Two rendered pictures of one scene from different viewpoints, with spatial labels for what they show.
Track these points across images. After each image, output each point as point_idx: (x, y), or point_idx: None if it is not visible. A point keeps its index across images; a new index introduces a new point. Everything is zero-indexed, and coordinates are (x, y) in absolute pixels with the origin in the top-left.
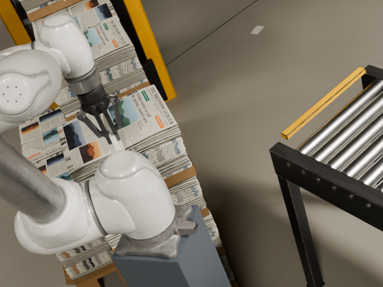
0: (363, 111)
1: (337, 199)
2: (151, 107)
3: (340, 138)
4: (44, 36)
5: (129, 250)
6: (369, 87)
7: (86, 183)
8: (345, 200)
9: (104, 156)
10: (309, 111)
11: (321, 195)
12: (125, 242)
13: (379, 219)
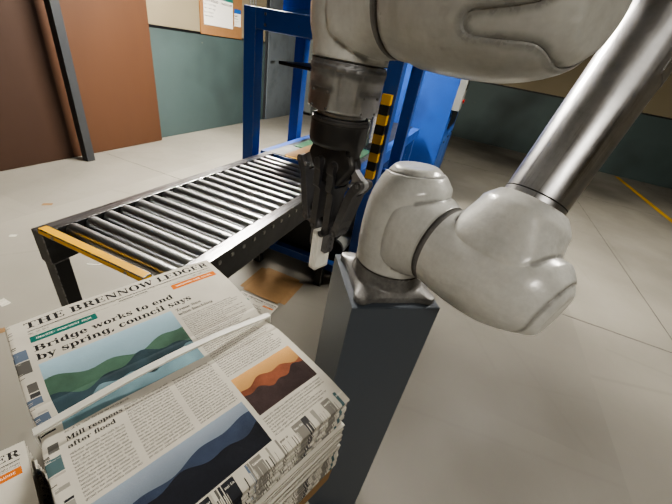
0: (128, 233)
1: (232, 265)
2: (133, 301)
3: (165, 246)
4: None
5: (424, 285)
6: (85, 229)
7: (449, 212)
8: (238, 257)
9: (290, 340)
10: (109, 258)
11: None
12: (419, 288)
13: (259, 243)
